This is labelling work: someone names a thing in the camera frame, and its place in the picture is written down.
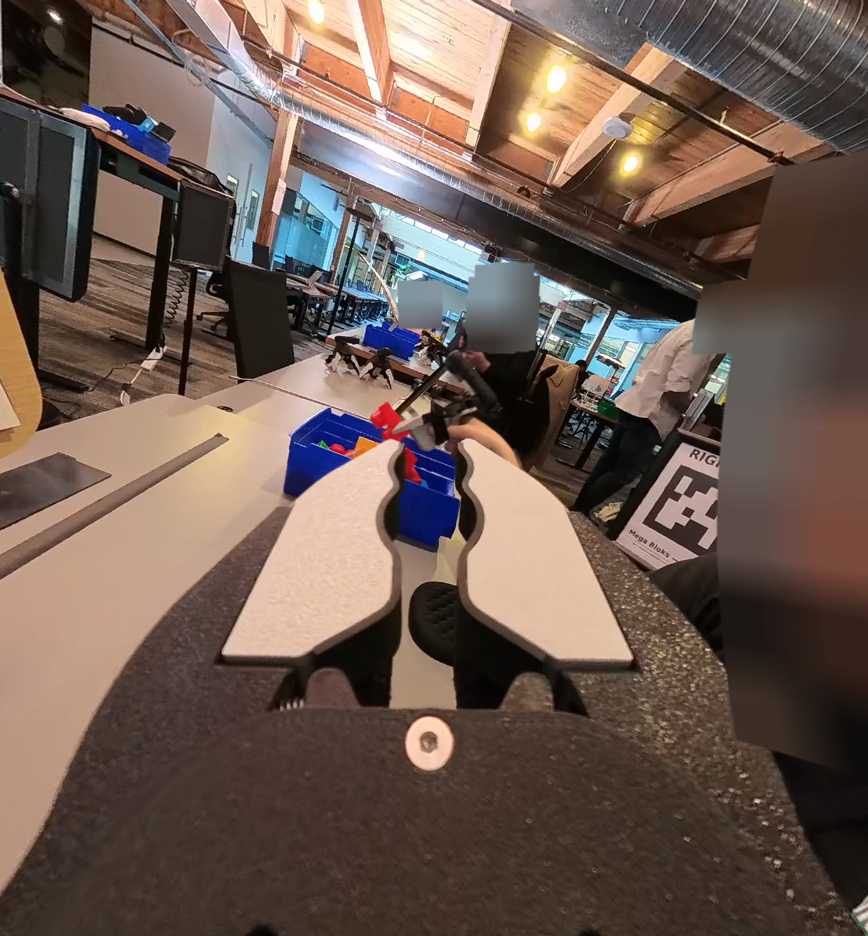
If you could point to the blue storage bin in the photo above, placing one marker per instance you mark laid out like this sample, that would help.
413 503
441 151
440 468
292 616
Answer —
138 139
390 342

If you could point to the framed marker sign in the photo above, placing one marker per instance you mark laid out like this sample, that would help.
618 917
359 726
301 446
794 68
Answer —
679 504

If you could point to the black office chair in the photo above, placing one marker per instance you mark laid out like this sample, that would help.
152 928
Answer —
262 322

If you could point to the person's black shirt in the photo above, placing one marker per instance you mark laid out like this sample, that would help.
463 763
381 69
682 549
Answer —
697 599

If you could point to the brown coat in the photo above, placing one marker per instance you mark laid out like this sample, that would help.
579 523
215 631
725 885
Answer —
558 402

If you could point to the white power adapter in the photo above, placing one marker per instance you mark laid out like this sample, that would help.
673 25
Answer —
145 365

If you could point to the black panel stand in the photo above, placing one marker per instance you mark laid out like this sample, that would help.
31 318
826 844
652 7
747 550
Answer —
203 223

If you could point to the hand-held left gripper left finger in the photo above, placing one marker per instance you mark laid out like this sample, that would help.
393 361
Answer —
309 578

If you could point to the wooden office desk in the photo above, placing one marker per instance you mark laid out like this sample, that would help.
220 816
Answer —
346 344

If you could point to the black rectangular desk patch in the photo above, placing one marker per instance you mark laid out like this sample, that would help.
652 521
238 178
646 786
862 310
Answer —
24 493

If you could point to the blue plastic bin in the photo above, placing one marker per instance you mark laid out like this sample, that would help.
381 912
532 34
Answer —
317 475

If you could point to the orange one-stud block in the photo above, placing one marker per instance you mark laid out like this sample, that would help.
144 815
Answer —
364 446

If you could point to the wooden standing desk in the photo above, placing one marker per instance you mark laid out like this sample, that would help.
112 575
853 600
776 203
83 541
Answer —
141 164

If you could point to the small black white device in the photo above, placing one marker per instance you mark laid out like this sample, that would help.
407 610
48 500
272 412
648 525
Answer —
380 367
344 360

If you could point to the person's right hand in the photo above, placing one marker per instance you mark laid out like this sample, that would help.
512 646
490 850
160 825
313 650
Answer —
488 439

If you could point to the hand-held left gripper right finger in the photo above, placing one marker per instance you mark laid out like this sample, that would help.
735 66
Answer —
551 585

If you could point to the wooden post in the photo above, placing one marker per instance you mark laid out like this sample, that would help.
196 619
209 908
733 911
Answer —
276 183

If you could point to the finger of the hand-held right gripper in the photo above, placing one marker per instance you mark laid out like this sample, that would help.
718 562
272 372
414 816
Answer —
426 433

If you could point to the red toy block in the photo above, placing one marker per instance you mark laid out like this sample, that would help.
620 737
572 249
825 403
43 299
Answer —
410 464

